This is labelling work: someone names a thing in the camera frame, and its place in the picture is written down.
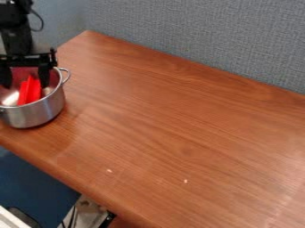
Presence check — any metal table leg frame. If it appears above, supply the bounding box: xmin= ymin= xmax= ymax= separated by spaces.
xmin=59 ymin=195 xmax=115 ymax=228

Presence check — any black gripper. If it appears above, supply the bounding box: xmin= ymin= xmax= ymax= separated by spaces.
xmin=0 ymin=23 xmax=57 ymax=88

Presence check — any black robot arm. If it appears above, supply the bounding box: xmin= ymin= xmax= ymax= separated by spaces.
xmin=0 ymin=0 xmax=59 ymax=88

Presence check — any stainless steel pot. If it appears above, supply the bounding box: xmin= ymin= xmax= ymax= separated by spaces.
xmin=0 ymin=67 xmax=71 ymax=128

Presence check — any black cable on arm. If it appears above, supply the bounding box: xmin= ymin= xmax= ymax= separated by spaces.
xmin=28 ymin=8 xmax=45 ymax=32

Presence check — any red rectangular block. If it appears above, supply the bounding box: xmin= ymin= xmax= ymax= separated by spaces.
xmin=16 ymin=76 xmax=41 ymax=105

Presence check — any white object at corner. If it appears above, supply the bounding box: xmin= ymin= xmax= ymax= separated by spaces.
xmin=0 ymin=206 xmax=26 ymax=228

